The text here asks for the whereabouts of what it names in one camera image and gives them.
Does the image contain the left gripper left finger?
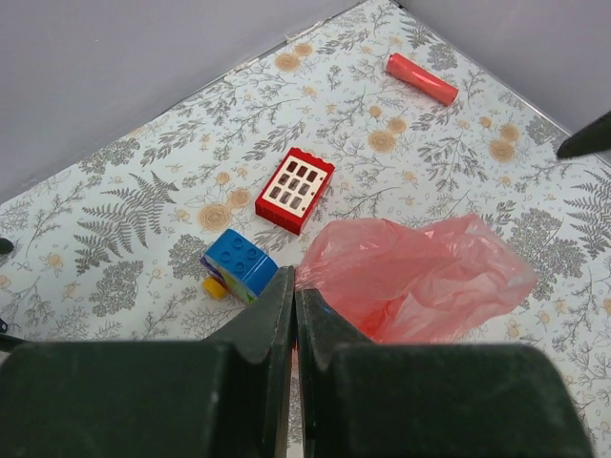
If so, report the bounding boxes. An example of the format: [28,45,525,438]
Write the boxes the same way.
[1,267,295,457]

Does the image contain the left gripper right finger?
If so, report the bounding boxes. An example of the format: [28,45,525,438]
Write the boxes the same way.
[295,289,592,457]

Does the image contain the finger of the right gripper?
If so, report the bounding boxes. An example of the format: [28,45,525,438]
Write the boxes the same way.
[556,112,611,159]

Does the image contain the red plastic trash bag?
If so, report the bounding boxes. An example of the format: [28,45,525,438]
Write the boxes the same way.
[296,214,537,344]

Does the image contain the red trash bag roll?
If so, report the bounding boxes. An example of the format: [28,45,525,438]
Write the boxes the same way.
[387,53,458,106]

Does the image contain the colourful toy brick car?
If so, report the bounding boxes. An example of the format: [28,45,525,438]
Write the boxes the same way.
[200,229,278,304]

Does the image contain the red window toy brick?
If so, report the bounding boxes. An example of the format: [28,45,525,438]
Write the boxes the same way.
[255,148,335,236]

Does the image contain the black music stand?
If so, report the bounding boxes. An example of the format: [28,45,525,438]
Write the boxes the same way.
[0,238,14,256]

